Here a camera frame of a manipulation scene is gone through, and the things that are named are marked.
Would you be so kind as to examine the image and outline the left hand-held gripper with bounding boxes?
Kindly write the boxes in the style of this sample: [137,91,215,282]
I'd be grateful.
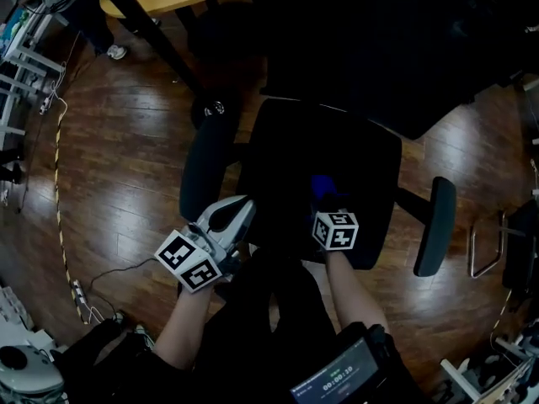
[153,194,257,294]

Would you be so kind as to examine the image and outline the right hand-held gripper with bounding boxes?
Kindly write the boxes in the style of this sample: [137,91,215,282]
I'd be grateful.
[312,192,360,252]

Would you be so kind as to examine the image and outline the blue cloth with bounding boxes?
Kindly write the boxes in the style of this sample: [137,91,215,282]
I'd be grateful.
[310,174,351,210]

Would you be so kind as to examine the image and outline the black office chair seat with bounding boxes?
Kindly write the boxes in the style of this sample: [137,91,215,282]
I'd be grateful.
[237,96,403,271]

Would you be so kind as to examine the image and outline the person's right forearm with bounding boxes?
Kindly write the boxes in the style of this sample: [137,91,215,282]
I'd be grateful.
[323,248,391,337]

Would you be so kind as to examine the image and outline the person's left forearm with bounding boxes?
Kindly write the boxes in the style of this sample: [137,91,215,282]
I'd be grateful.
[152,283,216,371]

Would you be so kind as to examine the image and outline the black chair armrest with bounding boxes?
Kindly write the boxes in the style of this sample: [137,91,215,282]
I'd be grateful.
[179,114,242,223]
[413,176,457,278]

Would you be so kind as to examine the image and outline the person's black trousers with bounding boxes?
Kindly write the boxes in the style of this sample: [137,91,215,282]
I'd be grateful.
[191,247,340,404]

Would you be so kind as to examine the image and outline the black chest-worn screen device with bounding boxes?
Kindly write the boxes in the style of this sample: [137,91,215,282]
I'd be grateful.
[289,321,397,404]

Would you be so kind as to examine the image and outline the white power strip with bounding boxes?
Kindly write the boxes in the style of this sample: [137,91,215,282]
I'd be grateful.
[70,279,88,307]

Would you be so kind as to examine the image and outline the large black mat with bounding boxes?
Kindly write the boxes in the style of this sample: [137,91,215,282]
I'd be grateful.
[248,0,539,141]

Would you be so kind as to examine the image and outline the person's black shirt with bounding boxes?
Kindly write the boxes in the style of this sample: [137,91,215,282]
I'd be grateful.
[52,316,199,404]

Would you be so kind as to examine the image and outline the grey round device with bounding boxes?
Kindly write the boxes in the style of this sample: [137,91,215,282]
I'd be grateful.
[0,344,65,396]

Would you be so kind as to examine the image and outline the white metal shelf rack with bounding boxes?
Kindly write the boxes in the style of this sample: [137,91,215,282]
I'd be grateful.
[0,5,67,152]

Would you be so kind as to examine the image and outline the yellow black striped cable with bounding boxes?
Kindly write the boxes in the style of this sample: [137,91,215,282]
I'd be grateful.
[53,115,90,326]

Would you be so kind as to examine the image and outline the chrome frame black chair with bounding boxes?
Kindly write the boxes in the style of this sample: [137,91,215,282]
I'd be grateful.
[468,199,539,296]

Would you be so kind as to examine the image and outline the white metal frame rack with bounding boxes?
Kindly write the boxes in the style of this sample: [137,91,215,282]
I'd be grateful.
[439,320,539,404]

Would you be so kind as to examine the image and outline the white cable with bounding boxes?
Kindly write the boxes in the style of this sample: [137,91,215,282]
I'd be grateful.
[39,59,69,120]

